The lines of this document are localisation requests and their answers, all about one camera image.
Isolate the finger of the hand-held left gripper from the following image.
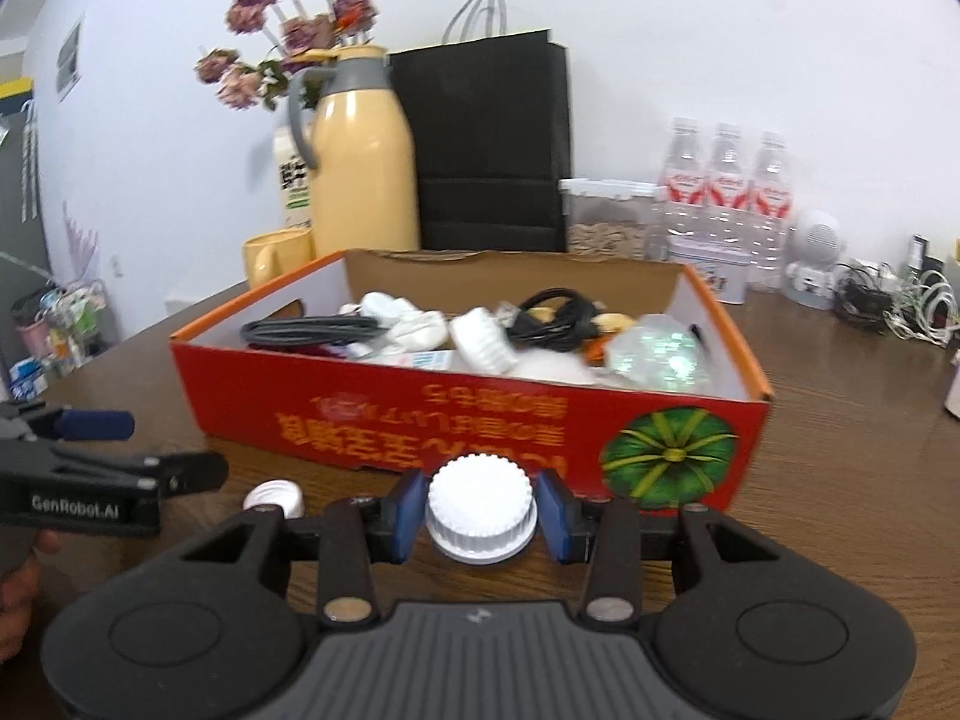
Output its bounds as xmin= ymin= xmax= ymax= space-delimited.
xmin=41 ymin=451 xmax=230 ymax=497
xmin=0 ymin=399 xmax=137 ymax=443

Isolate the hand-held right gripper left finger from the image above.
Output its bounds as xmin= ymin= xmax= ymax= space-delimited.
xmin=180 ymin=469 xmax=428 ymax=625

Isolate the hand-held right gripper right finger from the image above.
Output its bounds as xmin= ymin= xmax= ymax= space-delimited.
xmin=536 ymin=469 xmax=788 ymax=625

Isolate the small white bottle cap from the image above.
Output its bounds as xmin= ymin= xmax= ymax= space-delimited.
xmin=242 ymin=480 xmax=306 ymax=520

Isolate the red cardboard box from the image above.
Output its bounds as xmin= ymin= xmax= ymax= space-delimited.
xmin=169 ymin=247 xmax=773 ymax=512

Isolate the black braided cable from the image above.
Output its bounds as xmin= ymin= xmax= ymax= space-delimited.
xmin=240 ymin=315 xmax=380 ymax=352

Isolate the white cloth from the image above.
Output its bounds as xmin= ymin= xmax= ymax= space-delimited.
xmin=337 ymin=291 xmax=451 ymax=361

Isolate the iridescent plastic bag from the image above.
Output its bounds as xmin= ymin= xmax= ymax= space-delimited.
xmin=604 ymin=313 xmax=713 ymax=393

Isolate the person's left hand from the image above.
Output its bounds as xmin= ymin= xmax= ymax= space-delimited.
xmin=0 ymin=529 xmax=65 ymax=665

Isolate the white cotton wad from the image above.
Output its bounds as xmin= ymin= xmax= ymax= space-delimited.
xmin=514 ymin=349 xmax=595 ymax=389

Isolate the yellow mug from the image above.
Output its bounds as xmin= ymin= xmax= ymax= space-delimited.
xmin=241 ymin=227 xmax=316 ymax=290

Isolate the dark grey board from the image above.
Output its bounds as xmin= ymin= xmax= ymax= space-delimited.
xmin=0 ymin=75 xmax=53 ymax=293

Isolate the clear container of seeds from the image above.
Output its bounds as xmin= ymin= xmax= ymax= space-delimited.
xmin=559 ymin=178 xmax=661 ymax=260

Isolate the grey tin box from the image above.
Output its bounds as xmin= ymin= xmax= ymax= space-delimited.
xmin=666 ymin=236 xmax=751 ymax=306

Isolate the white milk carton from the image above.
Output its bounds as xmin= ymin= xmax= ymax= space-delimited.
xmin=271 ymin=124 xmax=314 ymax=230

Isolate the yellow thermos jug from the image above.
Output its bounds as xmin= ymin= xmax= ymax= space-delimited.
xmin=287 ymin=45 xmax=421 ymax=260

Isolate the black paper bag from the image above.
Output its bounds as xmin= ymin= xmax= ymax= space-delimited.
xmin=388 ymin=0 xmax=571 ymax=252

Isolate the white robot-shaped speaker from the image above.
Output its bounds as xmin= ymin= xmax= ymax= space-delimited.
xmin=784 ymin=210 xmax=845 ymax=310

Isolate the dried pink flower bouquet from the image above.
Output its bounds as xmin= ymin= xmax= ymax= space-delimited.
xmin=193 ymin=0 xmax=380 ymax=112

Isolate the wire storage rack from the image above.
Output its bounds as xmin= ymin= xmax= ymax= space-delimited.
xmin=7 ymin=277 xmax=125 ymax=402

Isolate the purple wall decal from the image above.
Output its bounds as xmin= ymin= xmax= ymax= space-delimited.
xmin=61 ymin=201 xmax=102 ymax=282

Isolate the wall poster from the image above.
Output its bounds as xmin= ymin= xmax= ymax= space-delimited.
xmin=56 ymin=19 xmax=83 ymax=98

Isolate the tangle of charging cables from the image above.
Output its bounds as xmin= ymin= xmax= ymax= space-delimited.
xmin=832 ymin=259 xmax=960 ymax=350

